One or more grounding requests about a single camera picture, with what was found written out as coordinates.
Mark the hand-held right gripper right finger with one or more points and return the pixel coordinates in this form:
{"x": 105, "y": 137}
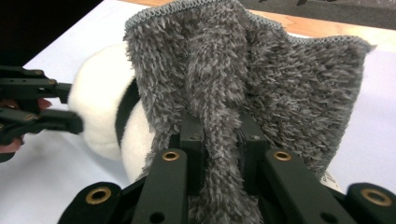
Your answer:
{"x": 253, "y": 146}

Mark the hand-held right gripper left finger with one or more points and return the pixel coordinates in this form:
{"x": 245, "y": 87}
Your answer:
{"x": 192, "y": 146}

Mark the panda plush toy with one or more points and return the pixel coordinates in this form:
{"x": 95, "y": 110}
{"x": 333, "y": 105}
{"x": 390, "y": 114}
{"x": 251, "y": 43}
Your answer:
{"x": 99, "y": 93}

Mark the grey fluffy towel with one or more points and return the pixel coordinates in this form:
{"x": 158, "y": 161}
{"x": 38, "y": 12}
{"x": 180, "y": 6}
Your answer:
{"x": 249, "y": 77}

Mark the white table mat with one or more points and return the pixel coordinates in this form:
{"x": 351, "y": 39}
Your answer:
{"x": 46, "y": 186}

